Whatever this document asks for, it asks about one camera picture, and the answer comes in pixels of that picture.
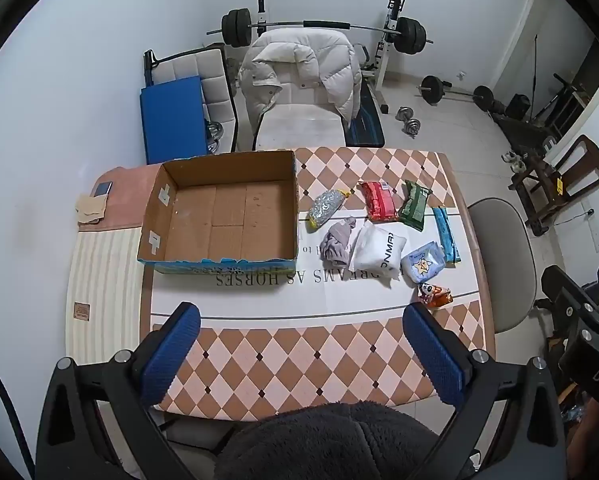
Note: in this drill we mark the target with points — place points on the cardboard box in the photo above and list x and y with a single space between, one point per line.
219 210

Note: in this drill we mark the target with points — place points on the chrome weight plates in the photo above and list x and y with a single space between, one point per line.
214 135

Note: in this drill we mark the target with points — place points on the orange snack packet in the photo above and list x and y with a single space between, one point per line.
434 296

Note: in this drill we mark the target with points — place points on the light blue tissue packet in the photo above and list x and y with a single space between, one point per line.
422 265

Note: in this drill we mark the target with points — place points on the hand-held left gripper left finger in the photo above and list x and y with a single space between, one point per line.
172 355

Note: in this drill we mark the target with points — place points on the chrome dumbbell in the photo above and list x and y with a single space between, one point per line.
404 112
413 127

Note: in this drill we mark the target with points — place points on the white tufted chair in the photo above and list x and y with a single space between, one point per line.
212 75

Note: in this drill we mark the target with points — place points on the barbell with black plates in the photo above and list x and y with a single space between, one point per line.
329 24

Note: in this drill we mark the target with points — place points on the grey cloth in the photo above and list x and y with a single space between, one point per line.
337 242

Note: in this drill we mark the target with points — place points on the person's dark fleece clothing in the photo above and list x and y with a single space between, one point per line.
329 445

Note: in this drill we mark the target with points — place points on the grey round chair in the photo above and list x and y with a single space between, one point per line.
504 260

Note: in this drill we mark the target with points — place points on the black exercise machine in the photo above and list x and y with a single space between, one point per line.
524 132

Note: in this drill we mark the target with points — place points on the white shoe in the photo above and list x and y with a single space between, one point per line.
517 164
507 156

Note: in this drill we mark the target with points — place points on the white puffer jacket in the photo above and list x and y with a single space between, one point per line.
304 60

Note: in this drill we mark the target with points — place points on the white soft packet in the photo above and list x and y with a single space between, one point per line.
377 255

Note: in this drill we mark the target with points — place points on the smartphone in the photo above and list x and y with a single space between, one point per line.
102 189

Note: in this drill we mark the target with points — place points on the weight bench with rack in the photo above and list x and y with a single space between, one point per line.
364 127

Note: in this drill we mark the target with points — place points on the beige cloth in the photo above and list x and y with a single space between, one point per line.
90 210

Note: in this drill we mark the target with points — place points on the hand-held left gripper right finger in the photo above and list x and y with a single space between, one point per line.
434 355

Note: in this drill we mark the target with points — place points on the blue folder board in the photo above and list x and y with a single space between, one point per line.
172 120

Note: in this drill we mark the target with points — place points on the black box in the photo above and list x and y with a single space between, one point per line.
518 106

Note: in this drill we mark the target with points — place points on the cream striped mat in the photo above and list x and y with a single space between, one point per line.
104 285

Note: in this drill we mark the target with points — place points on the brown wooden chair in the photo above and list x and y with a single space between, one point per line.
587 165

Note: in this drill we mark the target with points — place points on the long blue packet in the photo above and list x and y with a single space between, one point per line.
447 235

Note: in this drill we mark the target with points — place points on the pink mat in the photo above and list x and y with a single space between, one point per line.
129 200

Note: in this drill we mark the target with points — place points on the green soft packet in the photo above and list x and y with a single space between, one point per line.
413 207

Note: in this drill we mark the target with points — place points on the checkered tablecloth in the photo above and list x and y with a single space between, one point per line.
279 360

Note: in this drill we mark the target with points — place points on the red soft packet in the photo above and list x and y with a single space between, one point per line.
379 202

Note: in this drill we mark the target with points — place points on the black pole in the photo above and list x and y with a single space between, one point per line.
534 75

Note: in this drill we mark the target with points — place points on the short barbell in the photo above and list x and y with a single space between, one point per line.
454 92

